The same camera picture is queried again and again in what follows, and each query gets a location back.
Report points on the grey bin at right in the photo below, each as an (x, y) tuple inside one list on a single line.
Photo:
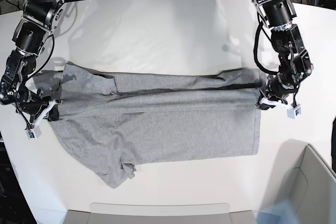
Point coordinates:
[(307, 192)]

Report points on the grey bin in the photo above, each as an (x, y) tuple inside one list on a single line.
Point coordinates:
[(307, 192), (114, 213)]

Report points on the grey bin at bottom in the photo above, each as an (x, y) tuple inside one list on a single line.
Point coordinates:
[(114, 213)]

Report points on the grey T-shirt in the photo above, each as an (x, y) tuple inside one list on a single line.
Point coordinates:
[(112, 122)]

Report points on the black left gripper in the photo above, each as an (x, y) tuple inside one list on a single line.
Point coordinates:
[(275, 90)]

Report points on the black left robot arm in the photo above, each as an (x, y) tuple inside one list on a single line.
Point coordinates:
[(295, 64)]

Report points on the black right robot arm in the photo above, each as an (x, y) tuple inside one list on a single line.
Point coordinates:
[(38, 23)]

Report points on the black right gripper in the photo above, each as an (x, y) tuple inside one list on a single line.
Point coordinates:
[(33, 104)]

